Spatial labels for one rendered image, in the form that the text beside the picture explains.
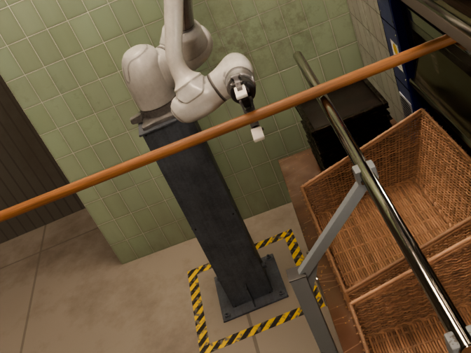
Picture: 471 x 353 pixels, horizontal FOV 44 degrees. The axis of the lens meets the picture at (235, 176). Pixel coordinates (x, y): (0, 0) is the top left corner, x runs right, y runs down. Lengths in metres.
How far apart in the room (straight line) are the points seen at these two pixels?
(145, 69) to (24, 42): 0.83
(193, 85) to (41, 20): 1.13
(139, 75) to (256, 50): 0.81
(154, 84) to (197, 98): 0.39
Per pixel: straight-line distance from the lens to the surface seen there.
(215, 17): 2.74
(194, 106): 1.83
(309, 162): 2.42
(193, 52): 2.25
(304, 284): 1.39
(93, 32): 2.77
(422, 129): 2.04
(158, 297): 3.07
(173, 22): 1.84
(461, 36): 1.12
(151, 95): 2.19
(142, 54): 2.17
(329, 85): 1.55
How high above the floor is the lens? 1.89
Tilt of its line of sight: 31 degrees down
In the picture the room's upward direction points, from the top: 24 degrees counter-clockwise
